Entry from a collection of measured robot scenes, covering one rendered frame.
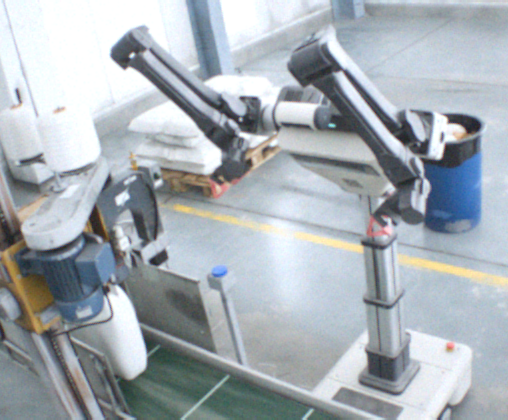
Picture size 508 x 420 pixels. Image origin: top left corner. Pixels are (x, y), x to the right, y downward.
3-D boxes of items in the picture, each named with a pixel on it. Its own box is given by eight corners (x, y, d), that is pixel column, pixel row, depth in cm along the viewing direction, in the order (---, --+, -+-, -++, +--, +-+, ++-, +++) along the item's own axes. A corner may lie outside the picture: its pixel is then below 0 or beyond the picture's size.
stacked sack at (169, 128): (253, 111, 514) (250, 94, 508) (198, 143, 472) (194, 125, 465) (214, 107, 540) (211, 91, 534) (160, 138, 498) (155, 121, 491)
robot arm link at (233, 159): (229, 116, 186) (209, 131, 191) (222, 139, 178) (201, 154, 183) (257, 142, 191) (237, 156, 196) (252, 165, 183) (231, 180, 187)
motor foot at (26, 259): (68, 265, 188) (59, 241, 184) (38, 285, 180) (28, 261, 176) (51, 258, 194) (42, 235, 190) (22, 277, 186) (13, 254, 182)
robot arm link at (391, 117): (326, 8, 133) (289, 27, 139) (323, 49, 125) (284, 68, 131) (424, 124, 160) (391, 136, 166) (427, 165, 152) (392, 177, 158)
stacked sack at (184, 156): (256, 137, 526) (253, 121, 519) (206, 172, 482) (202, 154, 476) (217, 134, 551) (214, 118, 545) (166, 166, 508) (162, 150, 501)
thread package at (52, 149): (113, 154, 181) (98, 99, 173) (69, 179, 170) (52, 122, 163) (81, 149, 191) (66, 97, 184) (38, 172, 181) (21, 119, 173)
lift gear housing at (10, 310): (25, 319, 193) (13, 291, 188) (12, 328, 189) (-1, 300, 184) (9, 309, 199) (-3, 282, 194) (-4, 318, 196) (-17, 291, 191)
